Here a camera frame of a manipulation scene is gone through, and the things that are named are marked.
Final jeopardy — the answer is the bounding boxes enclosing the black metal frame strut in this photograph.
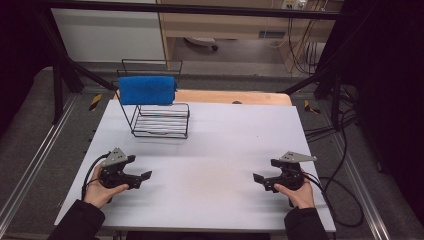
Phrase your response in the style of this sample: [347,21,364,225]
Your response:
[34,6,118,126]
[281,49,344,129]

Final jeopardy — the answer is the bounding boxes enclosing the aluminium floor rail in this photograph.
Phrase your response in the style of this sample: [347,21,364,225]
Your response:
[331,131,392,240]
[0,94,80,228]

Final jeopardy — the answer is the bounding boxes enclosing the hanging desk cables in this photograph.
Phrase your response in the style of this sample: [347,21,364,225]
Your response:
[285,17,323,75]

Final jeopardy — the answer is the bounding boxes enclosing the dark curtain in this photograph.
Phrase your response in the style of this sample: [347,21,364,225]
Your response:
[0,0,56,136]
[324,0,424,231]

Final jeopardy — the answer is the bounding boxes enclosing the white device under desk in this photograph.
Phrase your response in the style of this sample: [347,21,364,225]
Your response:
[184,36,220,52]

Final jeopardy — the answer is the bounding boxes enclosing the black metal frame crossbar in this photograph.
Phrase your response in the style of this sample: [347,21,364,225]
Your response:
[33,0,346,21]

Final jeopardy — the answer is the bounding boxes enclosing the left hand-held gripper black cable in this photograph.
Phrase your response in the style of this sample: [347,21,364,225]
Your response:
[81,151,112,202]

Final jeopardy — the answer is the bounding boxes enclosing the black wire rack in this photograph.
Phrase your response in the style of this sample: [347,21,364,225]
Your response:
[111,58,191,140]

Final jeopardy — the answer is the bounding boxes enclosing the right hand-held gripper black cable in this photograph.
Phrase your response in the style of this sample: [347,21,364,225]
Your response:
[300,170,365,229]

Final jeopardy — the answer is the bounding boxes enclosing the blue towel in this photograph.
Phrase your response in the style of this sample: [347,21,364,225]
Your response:
[116,75,178,107]

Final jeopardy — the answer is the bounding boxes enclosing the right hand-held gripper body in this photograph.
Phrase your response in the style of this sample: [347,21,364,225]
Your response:
[273,151,318,192]

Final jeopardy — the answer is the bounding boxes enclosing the yellow black tape strip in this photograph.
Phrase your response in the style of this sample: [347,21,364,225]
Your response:
[88,93,103,112]
[303,99,322,115]

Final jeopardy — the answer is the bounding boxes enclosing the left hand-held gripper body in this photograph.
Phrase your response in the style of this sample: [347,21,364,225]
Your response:
[98,146,135,190]

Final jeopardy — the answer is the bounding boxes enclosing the wooden table board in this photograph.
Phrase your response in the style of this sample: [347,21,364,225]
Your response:
[113,87,294,107]

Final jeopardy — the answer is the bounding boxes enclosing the white power strip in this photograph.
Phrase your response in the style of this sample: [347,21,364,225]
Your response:
[281,0,308,11]

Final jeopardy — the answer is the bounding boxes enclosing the person's left hand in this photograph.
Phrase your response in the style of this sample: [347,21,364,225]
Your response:
[82,163,130,210]

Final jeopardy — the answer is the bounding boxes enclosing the light wooden desk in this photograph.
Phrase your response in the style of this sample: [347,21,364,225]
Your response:
[156,0,345,74]

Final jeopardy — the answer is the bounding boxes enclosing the bundle of black floor cables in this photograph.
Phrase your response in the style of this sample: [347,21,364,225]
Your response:
[303,84,359,143]

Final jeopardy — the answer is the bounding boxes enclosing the person's right hand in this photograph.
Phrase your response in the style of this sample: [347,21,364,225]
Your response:
[273,169,316,210]

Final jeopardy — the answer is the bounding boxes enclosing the hand-held gripper black cable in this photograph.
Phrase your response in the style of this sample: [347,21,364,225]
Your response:
[81,151,112,202]
[300,170,365,229]

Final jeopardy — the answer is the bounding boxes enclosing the white cabinet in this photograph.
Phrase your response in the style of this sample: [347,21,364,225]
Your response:
[49,7,167,63]

